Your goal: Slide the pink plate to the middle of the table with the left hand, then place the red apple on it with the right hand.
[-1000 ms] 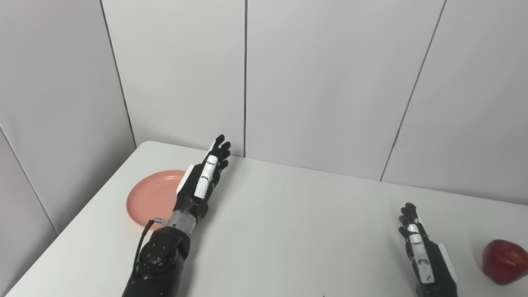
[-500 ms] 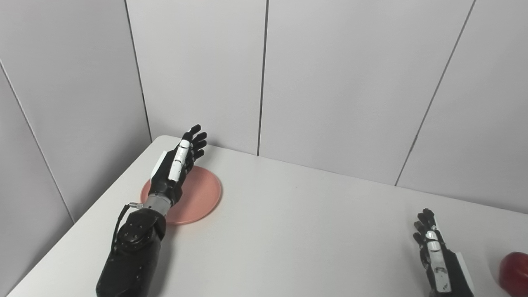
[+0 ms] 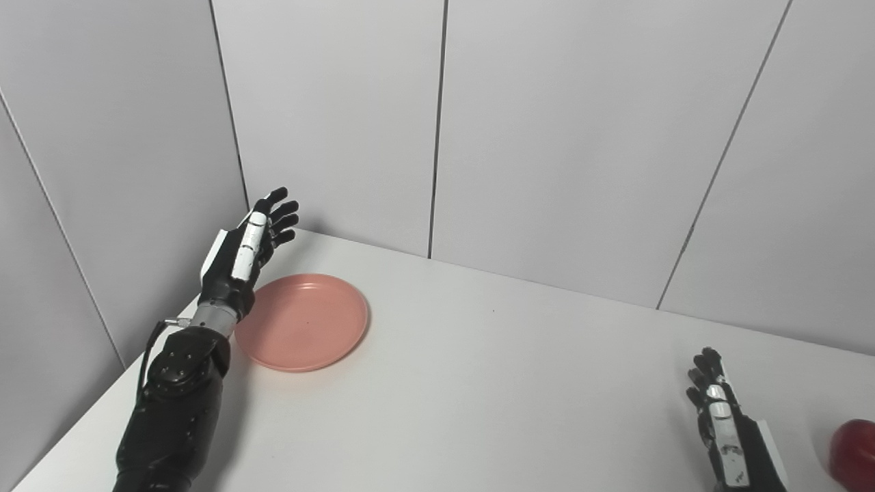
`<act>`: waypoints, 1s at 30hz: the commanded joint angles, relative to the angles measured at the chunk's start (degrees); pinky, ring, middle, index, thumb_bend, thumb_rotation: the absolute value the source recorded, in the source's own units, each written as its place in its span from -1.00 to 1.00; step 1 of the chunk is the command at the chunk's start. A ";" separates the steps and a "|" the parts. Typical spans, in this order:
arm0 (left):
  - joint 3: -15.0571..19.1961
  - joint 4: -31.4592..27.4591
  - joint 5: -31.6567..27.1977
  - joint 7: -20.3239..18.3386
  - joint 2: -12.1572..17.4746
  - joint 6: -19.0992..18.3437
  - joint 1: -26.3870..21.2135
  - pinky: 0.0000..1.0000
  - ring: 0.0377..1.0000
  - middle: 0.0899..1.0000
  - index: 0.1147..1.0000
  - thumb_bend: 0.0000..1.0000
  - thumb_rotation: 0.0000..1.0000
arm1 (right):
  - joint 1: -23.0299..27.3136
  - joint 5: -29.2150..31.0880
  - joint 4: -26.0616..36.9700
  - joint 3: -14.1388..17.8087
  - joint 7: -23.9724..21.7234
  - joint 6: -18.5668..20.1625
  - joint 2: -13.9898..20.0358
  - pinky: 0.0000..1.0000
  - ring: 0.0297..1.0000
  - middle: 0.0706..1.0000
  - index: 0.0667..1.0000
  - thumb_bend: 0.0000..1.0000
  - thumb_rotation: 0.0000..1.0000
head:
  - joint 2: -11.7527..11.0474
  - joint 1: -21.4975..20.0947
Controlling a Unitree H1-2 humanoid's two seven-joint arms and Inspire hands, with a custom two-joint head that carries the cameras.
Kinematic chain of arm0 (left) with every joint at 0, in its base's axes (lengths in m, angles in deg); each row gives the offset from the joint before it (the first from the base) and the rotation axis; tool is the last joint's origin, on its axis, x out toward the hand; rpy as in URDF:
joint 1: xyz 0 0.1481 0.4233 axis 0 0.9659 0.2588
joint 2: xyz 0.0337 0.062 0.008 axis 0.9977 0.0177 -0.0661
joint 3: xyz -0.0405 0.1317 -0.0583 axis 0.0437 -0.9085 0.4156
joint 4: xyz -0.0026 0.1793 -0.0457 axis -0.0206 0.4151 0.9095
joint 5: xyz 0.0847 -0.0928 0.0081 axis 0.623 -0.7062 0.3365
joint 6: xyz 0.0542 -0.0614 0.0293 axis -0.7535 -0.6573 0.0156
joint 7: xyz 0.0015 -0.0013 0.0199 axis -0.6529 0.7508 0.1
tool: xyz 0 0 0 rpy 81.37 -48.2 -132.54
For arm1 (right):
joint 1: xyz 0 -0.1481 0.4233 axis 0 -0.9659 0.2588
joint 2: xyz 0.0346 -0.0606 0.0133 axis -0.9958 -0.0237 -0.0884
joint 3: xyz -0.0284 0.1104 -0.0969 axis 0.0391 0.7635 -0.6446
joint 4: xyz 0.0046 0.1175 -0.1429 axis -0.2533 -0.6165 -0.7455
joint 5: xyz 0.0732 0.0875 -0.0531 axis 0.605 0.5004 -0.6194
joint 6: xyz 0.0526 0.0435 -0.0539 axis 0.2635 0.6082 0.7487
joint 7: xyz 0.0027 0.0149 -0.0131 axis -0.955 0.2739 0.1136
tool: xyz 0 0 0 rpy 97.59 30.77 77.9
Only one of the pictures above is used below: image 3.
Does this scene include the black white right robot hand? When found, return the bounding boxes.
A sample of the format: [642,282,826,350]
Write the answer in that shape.
[686,346,789,492]

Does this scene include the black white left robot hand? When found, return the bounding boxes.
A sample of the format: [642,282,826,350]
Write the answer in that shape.
[198,187,301,323]

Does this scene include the pink round plate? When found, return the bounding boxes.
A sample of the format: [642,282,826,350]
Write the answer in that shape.
[233,273,371,374]

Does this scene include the red apple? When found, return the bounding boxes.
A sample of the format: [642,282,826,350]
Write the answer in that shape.
[829,419,875,492]

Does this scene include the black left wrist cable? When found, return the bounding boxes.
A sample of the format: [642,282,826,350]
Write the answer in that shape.
[136,316,193,404]

